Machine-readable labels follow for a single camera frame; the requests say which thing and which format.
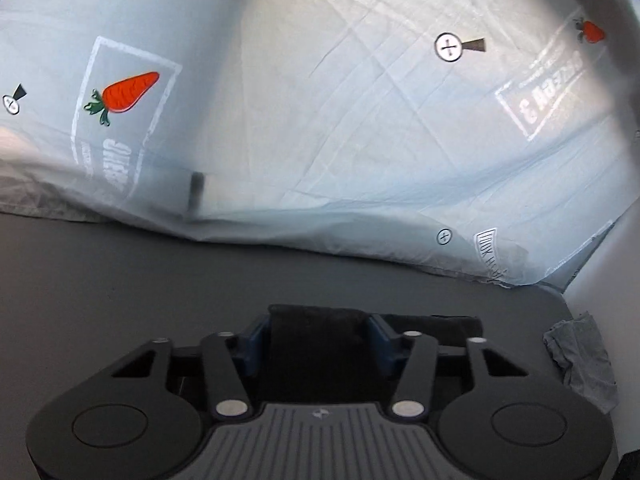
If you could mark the light blue carrot-print sheet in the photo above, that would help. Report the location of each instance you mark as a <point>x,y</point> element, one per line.
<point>300,110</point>

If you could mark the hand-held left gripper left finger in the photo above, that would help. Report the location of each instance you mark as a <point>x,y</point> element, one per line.
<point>255,342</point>

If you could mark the black cloth garment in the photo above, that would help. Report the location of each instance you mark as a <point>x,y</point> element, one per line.
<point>320,345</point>

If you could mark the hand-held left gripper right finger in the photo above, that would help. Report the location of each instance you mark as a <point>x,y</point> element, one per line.
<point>378,341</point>

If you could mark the grey crumpled cloth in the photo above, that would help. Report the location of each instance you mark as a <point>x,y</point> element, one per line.
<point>585,360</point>

